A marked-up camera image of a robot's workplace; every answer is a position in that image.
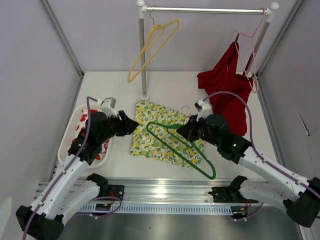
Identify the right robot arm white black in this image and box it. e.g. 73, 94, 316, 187
177, 114, 320, 228

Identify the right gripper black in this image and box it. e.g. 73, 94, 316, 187
177, 113, 221, 147

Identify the white slotted cable duct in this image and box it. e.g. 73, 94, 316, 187
79, 202, 233, 216

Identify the left aluminium frame post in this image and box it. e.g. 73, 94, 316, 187
38, 0, 85, 78

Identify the green plastic hanger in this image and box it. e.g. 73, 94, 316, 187
145, 104, 217, 180

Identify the aluminium frame post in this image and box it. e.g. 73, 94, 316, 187
257, 0, 320, 77
38, 0, 85, 78

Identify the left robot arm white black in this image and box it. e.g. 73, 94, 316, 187
15, 110, 139, 240

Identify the white plastic basket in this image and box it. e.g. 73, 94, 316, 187
57, 104, 112, 169

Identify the yellow plastic hanger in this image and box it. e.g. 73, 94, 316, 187
127, 13, 180, 83

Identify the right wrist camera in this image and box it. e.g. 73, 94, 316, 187
194, 99, 212, 122

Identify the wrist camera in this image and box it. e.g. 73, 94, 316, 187
100, 97, 117, 117
194, 99, 212, 122

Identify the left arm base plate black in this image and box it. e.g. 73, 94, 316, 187
106, 184, 125, 201

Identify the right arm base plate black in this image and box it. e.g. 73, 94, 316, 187
208, 186, 249, 204

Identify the aluminium rail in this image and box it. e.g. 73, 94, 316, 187
33, 177, 307, 206

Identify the red flower print cloth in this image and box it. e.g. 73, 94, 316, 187
70, 108, 110, 166

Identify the right aluminium frame post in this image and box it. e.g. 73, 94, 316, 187
257, 0, 320, 77

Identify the lemon print skirt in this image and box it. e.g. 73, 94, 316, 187
129, 101, 205, 169

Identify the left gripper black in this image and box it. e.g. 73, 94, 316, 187
98, 110, 139, 144

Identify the clothes rack metal white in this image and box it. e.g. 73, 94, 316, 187
127, 0, 279, 101

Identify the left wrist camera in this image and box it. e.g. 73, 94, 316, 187
100, 97, 117, 117

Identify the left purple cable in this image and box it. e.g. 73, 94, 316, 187
21, 96, 123, 240

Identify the pink wire hanger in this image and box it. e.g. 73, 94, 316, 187
232, 7, 267, 94

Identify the red garment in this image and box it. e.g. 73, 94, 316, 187
197, 42, 252, 136

